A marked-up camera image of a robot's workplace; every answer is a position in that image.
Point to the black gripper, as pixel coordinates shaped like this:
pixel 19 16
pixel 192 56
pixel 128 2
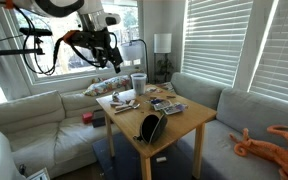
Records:
pixel 99 43

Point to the clear plastic cup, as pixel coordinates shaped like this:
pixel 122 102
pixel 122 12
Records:
pixel 139 75

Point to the silver metal cup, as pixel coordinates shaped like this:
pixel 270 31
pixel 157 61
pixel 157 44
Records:
pixel 139 85

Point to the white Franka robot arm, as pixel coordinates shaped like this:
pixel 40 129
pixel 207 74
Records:
pixel 94 10

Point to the arc lamp with white shade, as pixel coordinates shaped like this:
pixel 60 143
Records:
pixel 130 51

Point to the white patterned pillow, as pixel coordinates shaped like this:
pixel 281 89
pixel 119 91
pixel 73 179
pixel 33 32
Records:
pixel 107 86

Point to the small wooden block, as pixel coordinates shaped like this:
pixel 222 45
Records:
pixel 115 104
pixel 121 107
pixel 131 102

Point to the large glass window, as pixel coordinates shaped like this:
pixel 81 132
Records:
pixel 127 20

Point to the floor lamp with white shade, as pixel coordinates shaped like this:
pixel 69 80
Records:
pixel 162 43

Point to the colourful picture book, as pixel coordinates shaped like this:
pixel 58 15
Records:
pixel 165 86

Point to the clear packet with blue items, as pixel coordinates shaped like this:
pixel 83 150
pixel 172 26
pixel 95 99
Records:
pixel 162 104

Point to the dark box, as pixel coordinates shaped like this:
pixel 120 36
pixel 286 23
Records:
pixel 99 121

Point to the small red box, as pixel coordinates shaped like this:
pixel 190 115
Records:
pixel 87 118

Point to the clear packet with purple items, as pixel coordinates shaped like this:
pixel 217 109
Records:
pixel 174 108

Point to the black zip case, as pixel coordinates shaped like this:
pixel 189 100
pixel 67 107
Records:
pixel 150 128

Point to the light wooden table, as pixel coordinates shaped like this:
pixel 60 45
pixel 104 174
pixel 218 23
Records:
pixel 184 120

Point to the white window blind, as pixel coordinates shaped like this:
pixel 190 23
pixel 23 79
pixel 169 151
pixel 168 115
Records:
pixel 214 40
pixel 284 60

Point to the dark blue rug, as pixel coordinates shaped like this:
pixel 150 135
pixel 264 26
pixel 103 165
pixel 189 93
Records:
pixel 127 163

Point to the small white block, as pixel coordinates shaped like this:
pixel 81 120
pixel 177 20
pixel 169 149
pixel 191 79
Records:
pixel 161 159

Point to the white leather sofa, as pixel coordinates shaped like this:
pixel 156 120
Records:
pixel 34 133

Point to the silver framed panel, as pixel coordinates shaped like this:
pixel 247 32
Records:
pixel 39 175

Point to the grey fabric sofa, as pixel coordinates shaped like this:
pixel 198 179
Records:
pixel 250 113

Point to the orange octopus plush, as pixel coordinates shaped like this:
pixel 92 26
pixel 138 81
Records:
pixel 284 155

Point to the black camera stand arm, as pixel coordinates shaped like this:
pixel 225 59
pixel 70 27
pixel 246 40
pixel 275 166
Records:
pixel 34 32

